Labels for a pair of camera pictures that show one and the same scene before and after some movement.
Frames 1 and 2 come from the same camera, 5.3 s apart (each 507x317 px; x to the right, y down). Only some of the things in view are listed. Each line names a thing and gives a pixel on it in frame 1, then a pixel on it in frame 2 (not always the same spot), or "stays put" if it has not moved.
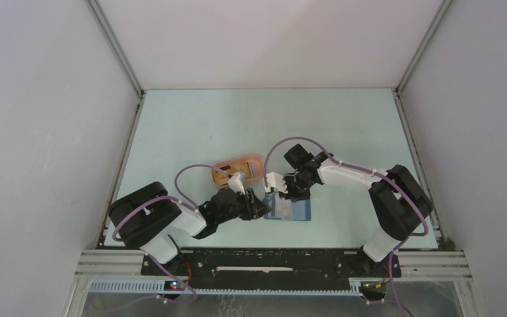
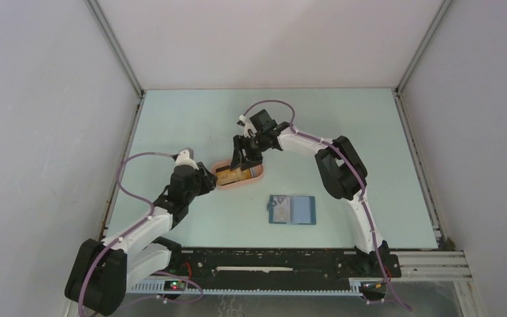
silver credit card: x=283 y=208 stays put
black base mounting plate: x=270 y=264 stays put
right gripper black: x=290 y=195 to x=240 y=142
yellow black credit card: x=223 y=178 stays put
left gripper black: x=253 y=205 to x=208 y=179
